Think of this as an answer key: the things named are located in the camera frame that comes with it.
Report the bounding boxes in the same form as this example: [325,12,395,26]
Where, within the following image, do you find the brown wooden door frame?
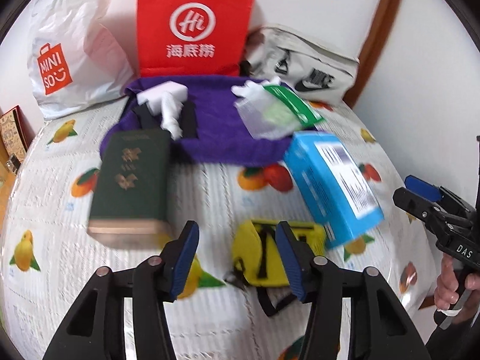
[343,0,401,108]

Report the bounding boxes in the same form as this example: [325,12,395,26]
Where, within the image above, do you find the white mesh drawstring bag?
[147,94,186,141]

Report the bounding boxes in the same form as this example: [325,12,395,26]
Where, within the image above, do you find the black strap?
[131,98,200,142]

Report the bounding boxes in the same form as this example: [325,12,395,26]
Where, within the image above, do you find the right human hand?
[434,254,480,323]

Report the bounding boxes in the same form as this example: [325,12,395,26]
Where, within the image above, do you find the red paper shopping bag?
[137,0,254,77]

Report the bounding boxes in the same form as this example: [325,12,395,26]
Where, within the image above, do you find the grey Nike waist bag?
[245,24,360,106]

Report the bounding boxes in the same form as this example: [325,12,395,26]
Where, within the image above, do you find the white Miniso plastic bag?
[27,0,134,120]

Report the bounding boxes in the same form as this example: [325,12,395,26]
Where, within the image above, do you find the fruit print tablecloth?
[1,101,437,359]

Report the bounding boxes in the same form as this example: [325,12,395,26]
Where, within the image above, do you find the yellow mesh pouch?
[223,218,328,318]

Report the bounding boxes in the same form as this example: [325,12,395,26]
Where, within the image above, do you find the green snack packet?
[264,84,324,128]

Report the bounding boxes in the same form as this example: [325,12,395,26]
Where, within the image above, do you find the purple towel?
[99,75,291,167]

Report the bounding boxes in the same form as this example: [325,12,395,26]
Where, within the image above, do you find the blue tissue pack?
[283,131,384,249]

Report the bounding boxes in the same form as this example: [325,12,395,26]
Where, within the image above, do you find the white gloves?
[231,76,301,141]

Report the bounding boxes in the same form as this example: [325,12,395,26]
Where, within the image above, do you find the white sponge block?
[137,80,188,105]

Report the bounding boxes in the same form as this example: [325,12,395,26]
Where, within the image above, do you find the green gold tea tin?
[87,128,171,249]

